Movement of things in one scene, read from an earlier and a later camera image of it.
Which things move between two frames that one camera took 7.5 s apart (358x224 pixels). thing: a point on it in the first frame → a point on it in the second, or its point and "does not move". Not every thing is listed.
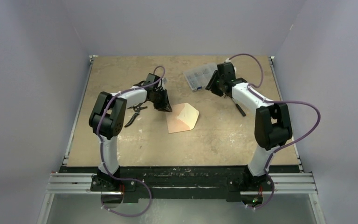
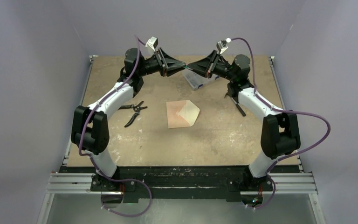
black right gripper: [211, 87] → [207, 66]
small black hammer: [238, 108] does not move
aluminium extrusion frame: [280, 183] does not move
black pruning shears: [136, 108] does not move
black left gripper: [164, 104] → [167, 65]
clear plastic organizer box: [200, 77] does not move
